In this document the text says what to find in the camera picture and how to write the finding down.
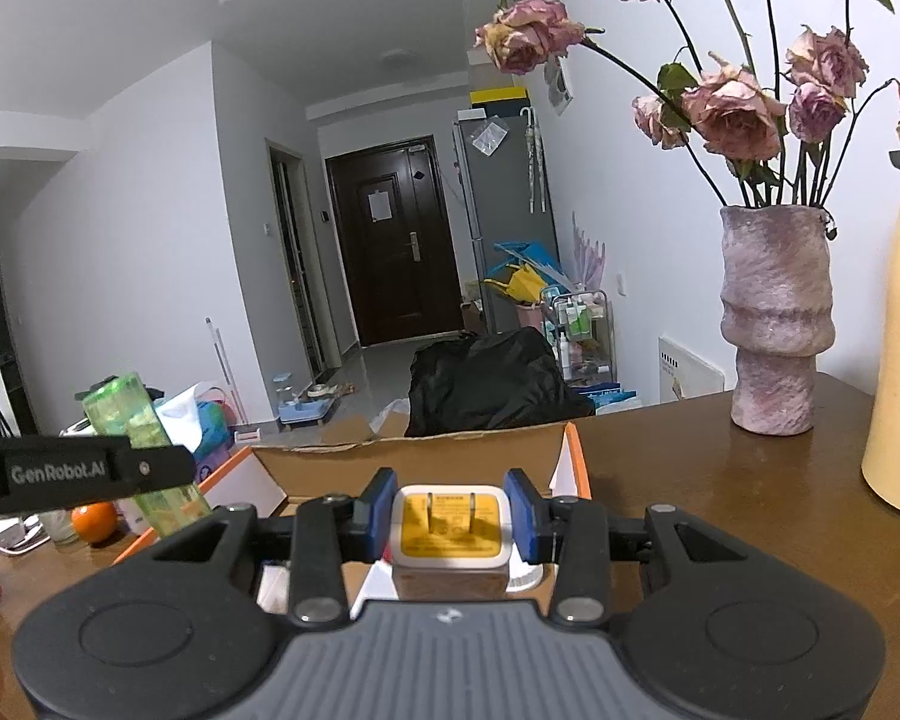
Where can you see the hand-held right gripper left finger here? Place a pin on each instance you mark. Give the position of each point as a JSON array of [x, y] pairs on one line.
[[379, 514]]

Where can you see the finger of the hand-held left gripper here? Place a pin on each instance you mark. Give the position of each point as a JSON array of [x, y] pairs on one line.
[[161, 467]]

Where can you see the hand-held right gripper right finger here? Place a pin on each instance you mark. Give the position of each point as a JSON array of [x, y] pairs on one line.
[[521, 517]]

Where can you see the green spray bottle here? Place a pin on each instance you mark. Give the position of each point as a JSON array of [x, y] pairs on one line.
[[127, 409]]

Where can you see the white power adapter plug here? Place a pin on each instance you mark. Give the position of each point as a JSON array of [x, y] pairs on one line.
[[450, 532]]

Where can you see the orange cardboard box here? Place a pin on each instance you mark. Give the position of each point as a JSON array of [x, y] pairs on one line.
[[435, 457]]

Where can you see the clear glass cup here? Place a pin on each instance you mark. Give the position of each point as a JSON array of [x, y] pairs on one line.
[[56, 529]]

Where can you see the blue tissue box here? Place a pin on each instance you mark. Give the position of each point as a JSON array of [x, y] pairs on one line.
[[206, 424]]

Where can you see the orange fruit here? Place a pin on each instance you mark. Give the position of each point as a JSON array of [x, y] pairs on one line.
[[94, 523]]

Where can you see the blue pet feeder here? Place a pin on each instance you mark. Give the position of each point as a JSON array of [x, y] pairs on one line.
[[304, 409]]

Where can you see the black bag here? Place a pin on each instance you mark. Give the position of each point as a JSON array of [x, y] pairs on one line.
[[495, 382]]

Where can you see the white storage trolley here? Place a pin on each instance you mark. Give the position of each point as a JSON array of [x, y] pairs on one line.
[[581, 337]]

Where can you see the brown floor carton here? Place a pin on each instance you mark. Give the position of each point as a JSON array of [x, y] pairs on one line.
[[474, 317]]

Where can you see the yellow and blue bags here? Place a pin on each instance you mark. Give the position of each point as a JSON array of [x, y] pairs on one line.
[[525, 277]]

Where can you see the dark brown door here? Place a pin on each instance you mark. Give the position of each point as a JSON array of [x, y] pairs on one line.
[[394, 240]]

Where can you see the grey refrigerator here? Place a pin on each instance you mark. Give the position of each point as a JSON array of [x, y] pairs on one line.
[[506, 225]]

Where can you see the pink stone vase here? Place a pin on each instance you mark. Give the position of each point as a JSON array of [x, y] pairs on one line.
[[776, 315]]

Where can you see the clear folded umbrella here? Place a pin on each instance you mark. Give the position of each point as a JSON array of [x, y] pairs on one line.
[[532, 157]]

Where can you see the yellow box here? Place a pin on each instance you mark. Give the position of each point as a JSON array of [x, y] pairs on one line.
[[499, 96]]

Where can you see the dried pink roses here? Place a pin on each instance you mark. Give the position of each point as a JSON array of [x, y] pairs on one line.
[[735, 101]]

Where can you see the white wall card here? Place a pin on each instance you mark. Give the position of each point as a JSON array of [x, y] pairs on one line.
[[559, 86]]

